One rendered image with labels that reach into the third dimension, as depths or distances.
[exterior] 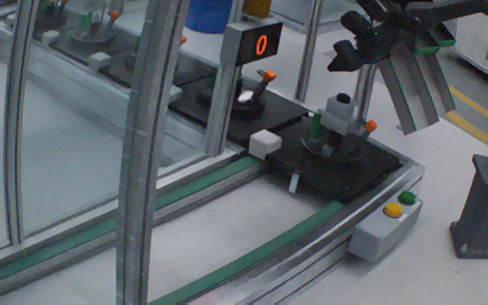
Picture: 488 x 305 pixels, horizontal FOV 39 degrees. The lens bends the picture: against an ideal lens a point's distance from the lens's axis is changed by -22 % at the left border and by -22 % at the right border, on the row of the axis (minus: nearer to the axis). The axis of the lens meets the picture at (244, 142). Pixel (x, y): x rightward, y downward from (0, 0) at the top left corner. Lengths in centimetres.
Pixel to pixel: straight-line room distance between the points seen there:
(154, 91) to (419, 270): 94
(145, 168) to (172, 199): 67
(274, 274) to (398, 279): 34
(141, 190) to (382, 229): 76
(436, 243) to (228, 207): 48
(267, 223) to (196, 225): 13
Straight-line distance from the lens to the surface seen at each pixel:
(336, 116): 166
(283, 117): 181
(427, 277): 159
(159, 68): 78
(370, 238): 150
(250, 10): 149
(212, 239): 146
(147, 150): 82
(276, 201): 162
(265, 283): 130
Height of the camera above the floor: 171
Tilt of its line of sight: 26 degrees down
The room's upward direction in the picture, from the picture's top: 11 degrees clockwise
